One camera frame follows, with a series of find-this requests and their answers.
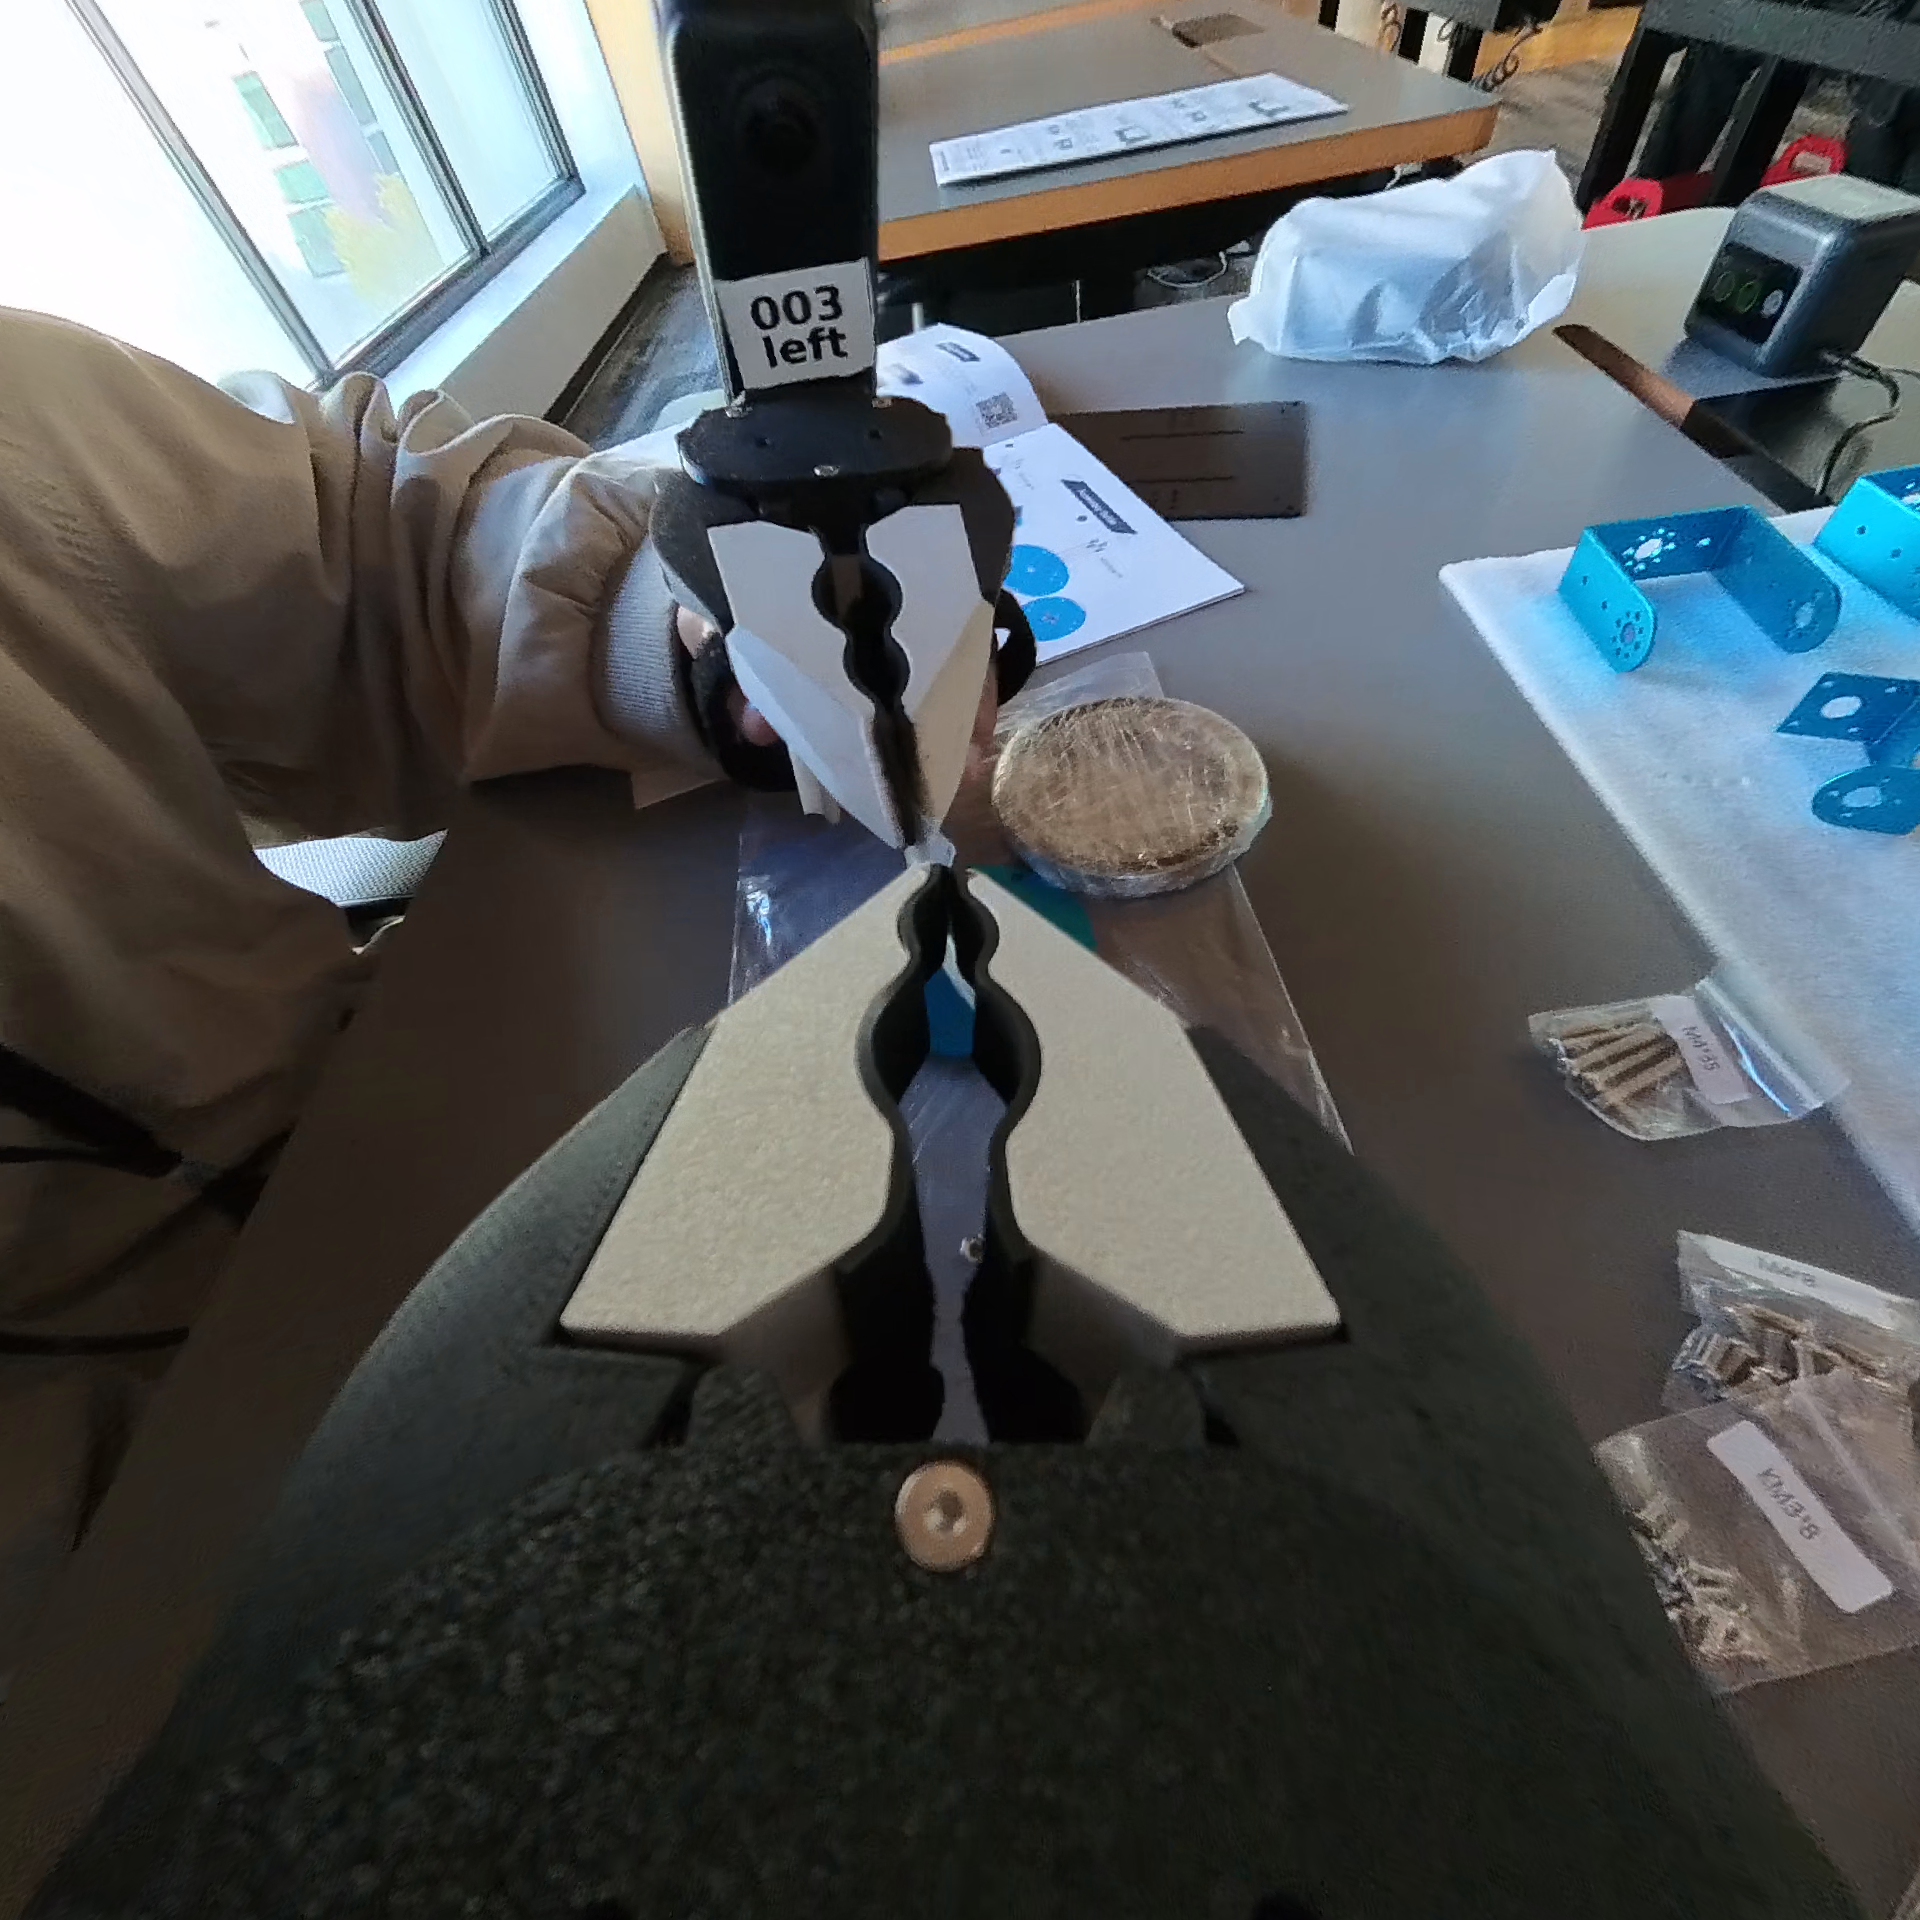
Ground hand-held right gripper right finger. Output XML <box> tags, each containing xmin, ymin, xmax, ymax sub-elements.
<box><xmin>948</xmin><ymin>866</ymin><xmax>1341</xmax><ymax>1418</ymax></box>

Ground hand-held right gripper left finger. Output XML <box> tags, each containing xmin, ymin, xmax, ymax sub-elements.
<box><xmin>557</xmin><ymin>866</ymin><xmax>962</xmax><ymax>1418</ymax></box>

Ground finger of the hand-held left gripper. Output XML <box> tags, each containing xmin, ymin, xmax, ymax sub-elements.
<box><xmin>862</xmin><ymin>503</ymin><xmax>998</xmax><ymax>857</ymax></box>
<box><xmin>701</xmin><ymin>516</ymin><xmax>921</xmax><ymax>847</ymax></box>

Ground clear plastic bag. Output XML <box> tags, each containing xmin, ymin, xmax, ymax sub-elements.
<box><xmin>726</xmin><ymin>809</ymin><xmax>1360</xmax><ymax>1441</ymax></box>

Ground person's left forearm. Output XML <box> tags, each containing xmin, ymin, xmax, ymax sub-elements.
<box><xmin>194</xmin><ymin>367</ymin><xmax>736</xmax><ymax>797</ymax></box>

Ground grey desk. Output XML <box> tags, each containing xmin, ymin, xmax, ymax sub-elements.
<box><xmin>0</xmin><ymin>205</ymin><xmax>1920</xmax><ymax>1920</ymax></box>

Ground wooden edged desk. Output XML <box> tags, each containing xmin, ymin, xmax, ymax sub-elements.
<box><xmin>877</xmin><ymin>0</ymin><xmax>1502</xmax><ymax>265</ymax></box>

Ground person's left hand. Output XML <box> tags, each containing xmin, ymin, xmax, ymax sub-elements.
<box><xmin>672</xmin><ymin>596</ymin><xmax>783</xmax><ymax>752</ymax></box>

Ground white instruction booklet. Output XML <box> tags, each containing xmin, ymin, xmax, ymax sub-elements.
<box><xmin>599</xmin><ymin>321</ymin><xmax>1247</xmax><ymax>670</ymax></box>

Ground plastic-wrapped round metal disc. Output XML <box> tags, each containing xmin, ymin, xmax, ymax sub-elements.
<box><xmin>990</xmin><ymin>697</ymin><xmax>1272</xmax><ymax>898</ymax></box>

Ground black flat plate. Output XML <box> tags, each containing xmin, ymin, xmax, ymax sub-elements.
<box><xmin>1049</xmin><ymin>402</ymin><xmax>1310</xmax><ymax>520</ymax></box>

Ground white printed leaflet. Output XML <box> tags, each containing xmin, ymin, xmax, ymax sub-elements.
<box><xmin>929</xmin><ymin>76</ymin><xmax>1349</xmax><ymax>190</ymax></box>

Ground white plastic bag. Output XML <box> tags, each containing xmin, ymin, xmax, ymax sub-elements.
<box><xmin>1226</xmin><ymin>145</ymin><xmax>1585</xmax><ymax>365</ymax></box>

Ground white foam sheet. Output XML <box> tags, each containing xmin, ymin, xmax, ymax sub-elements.
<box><xmin>1440</xmin><ymin>516</ymin><xmax>1920</xmax><ymax>1232</ymax></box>

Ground large window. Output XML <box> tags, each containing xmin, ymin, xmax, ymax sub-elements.
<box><xmin>0</xmin><ymin>0</ymin><xmax>588</xmax><ymax>392</ymax></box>

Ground person's beige jacket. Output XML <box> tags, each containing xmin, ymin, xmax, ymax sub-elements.
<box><xmin>0</xmin><ymin>306</ymin><xmax>453</xmax><ymax>1682</ymax></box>

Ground group of small screw bags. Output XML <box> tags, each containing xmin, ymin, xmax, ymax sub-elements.
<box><xmin>1527</xmin><ymin>983</ymin><xmax>1920</xmax><ymax>1695</ymax></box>

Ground grey label printer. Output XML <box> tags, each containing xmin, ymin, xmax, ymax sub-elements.
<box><xmin>1682</xmin><ymin>176</ymin><xmax>1904</xmax><ymax>376</ymax></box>

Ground blue metal U bracket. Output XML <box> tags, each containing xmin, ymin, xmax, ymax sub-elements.
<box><xmin>1814</xmin><ymin>469</ymin><xmax>1920</xmax><ymax>623</ymax></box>
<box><xmin>1558</xmin><ymin>505</ymin><xmax>1845</xmax><ymax>681</ymax></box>

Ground small blue metal bracket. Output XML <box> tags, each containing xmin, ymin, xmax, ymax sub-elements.
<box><xmin>1776</xmin><ymin>670</ymin><xmax>1920</xmax><ymax>836</ymax></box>

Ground black table frame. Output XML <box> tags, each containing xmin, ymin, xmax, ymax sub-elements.
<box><xmin>1575</xmin><ymin>0</ymin><xmax>1920</xmax><ymax>213</ymax></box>

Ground black cable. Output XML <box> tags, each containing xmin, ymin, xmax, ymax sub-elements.
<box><xmin>1812</xmin><ymin>348</ymin><xmax>1920</xmax><ymax>501</ymax></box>

